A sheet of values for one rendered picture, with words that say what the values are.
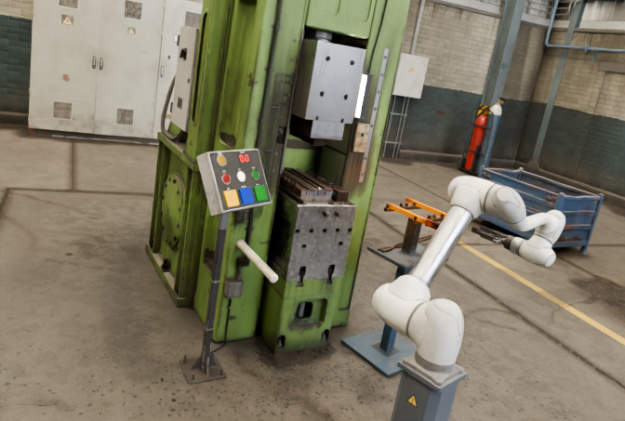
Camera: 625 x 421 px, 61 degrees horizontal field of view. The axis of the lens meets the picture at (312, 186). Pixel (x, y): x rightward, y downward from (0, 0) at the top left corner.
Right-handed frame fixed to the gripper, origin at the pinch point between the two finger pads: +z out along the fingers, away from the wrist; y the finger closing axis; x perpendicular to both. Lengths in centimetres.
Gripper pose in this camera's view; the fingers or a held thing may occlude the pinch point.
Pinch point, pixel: (480, 230)
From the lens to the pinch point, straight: 303.6
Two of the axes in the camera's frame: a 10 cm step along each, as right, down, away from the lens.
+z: -6.1, -2.9, 7.4
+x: 1.7, -9.6, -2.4
